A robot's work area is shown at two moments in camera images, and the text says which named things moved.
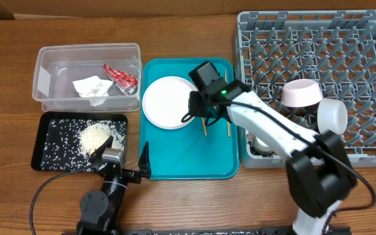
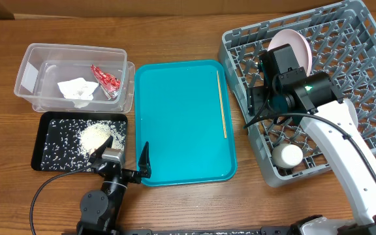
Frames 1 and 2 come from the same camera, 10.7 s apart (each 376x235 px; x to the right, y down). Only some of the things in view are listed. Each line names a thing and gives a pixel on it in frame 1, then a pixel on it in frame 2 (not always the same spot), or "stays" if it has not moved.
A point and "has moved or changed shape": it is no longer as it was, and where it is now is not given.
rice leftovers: (69, 143) stays
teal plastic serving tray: (194, 150) stays
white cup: (258, 144) has moved or changed shape
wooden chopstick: (228, 122) has moved or changed shape
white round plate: (166, 101) to (303, 53)
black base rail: (207, 231) stays
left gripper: (144, 168) stays
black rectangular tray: (64, 141) stays
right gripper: (196, 109) to (256, 98)
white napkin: (94, 89) to (79, 91)
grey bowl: (331, 115) has moved or changed shape
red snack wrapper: (126, 83) to (109, 85)
